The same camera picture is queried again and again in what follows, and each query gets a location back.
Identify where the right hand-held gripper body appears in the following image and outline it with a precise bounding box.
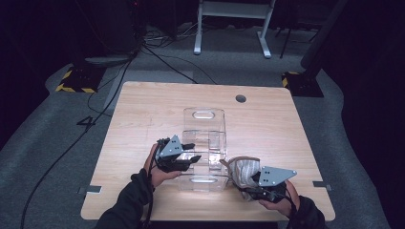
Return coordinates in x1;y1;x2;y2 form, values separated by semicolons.
246;165;298;203

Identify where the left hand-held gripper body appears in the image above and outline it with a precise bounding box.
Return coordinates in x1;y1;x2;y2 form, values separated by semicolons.
156;135;192;173

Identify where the striped grey towel brown trim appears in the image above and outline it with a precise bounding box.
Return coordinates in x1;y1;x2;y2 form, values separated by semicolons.
219;156;263;201

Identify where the clear acrylic divided organizer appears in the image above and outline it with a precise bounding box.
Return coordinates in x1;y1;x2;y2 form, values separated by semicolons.
178;107;230;194

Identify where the person's right hand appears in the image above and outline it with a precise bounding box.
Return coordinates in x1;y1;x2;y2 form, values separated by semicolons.
258;179;300;219

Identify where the person's left hand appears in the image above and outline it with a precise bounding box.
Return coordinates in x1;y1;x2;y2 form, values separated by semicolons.
142;143;182;189

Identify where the black tripod stand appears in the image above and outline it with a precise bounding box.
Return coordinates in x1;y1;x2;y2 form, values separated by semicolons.
275;18;319;60

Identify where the black equipment cabinet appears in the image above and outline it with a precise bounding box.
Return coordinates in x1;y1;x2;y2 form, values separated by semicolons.
71;0;147;66

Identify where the dark metal stand pole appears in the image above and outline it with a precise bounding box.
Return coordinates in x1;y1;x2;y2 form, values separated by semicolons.
300;0;348;80

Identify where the right hand-held gripper cable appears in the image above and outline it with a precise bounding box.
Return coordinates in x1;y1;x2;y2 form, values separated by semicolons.
283;187;299;223

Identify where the hand-held gripper cable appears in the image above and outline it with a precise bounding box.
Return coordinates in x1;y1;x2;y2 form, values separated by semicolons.
283;187;299;223
139;149;160;229

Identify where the grey metal table bracket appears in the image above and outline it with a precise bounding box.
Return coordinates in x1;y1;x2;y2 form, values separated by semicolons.
312;180;332;192
77;185;103;195

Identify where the left hand-held gripper cable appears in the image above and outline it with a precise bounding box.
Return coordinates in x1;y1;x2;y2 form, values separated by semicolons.
139;149;160;229

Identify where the black yellow striped base plate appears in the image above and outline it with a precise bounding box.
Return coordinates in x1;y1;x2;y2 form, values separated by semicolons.
55;65;106;94
281;71;324;98

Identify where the bundle of floor cables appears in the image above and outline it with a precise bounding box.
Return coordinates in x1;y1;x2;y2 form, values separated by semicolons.
142;22;200;49

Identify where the long black floor cable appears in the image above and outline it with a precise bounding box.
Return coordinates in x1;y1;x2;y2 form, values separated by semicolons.
20;58;135;229

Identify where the white metal desk frame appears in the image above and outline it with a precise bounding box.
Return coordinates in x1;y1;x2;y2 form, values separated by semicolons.
193;0;277;60

